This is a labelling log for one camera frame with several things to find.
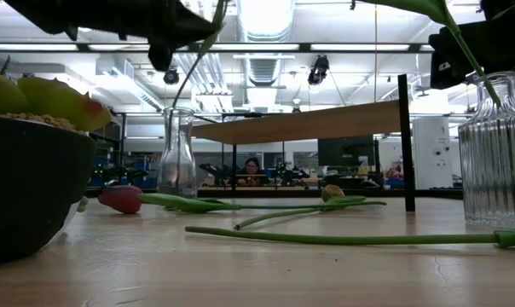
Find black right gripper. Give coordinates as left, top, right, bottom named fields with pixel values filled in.
left=428, top=0, right=515, bottom=90

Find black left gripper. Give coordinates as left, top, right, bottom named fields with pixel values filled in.
left=3, top=0, right=220, bottom=72

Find blackish purple artificial tulip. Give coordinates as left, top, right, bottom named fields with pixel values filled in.
left=355, top=0, right=504, bottom=112

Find ribbed clear glass vase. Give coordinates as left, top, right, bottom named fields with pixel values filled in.
left=457, top=71, right=515, bottom=229

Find smooth clear glass vase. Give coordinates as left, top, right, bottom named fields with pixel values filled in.
left=157, top=106, right=198, bottom=200

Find yellow artificial tulip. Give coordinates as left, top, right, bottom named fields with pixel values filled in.
left=234, top=183, right=367, bottom=231

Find maroon artificial tulip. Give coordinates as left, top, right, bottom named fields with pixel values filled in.
left=97, top=184, right=387, bottom=215

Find red artificial tulip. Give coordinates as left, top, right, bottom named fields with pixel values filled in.
left=184, top=225, right=515, bottom=249

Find wooden shelf with black legs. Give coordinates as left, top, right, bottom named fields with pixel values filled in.
left=192, top=74, right=416, bottom=213

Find white cabinet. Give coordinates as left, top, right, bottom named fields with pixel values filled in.
left=412, top=117, right=454, bottom=190

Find black background monitor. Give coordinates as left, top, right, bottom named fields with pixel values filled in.
left=317, top=136, right=376, bottom=167

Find person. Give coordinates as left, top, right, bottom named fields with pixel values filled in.
left=235, top=156, right=270, bottom=188

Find succulent in black pot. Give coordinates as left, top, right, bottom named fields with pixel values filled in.
left=0, top=25, right=113, bottom=268

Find round black ceiling camera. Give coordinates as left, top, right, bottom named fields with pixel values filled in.
left=162, top=67, right=181, bottom=85

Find black overhead camera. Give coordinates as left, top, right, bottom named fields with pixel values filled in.
left=307, top=54, right=331, bottom=86

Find black aluminium rig frame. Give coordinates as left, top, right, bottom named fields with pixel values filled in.
left=0, top=41, right=464, bottom=200

